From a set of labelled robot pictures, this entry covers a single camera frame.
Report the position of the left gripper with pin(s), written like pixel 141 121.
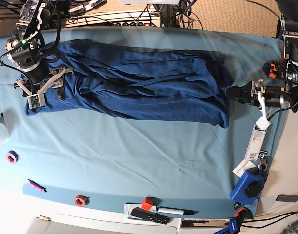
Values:
pixel 257 99

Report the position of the blue box black knob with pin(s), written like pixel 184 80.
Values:
pixel 248 188

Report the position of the red tape roll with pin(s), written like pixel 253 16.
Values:
pixel 81 200

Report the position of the black remote control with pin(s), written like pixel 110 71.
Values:
pixel 149 216

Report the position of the light blue table cloth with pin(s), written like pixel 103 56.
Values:
pixel 113 160

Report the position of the blue t-shirt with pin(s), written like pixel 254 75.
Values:
pixel 139 84

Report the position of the white black marker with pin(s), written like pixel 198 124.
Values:
pixel 175 211

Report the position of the keys with carabiner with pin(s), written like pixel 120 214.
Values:
pixel 263 162

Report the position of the blue spring clamp bottom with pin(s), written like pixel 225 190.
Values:
pixel 234 225

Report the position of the grey small device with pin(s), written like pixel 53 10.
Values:
pixel 287 198

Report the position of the purple tape roll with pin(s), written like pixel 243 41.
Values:
pixel 12 157

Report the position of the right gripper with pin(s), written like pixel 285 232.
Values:
pixel 56 82

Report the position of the orange black clamp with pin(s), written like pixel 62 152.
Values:
pixel 275 69

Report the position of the white paper card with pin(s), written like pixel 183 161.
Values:
pixel 242 167

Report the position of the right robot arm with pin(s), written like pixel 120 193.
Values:
pixel 31 56

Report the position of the pink marker pen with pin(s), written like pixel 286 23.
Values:
pixel 36 186

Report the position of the red cube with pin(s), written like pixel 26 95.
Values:
pixel 147 204

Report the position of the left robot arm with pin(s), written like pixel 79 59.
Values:
pixel 286 70

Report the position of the grey blister package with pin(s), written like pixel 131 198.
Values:
pixel 255 143

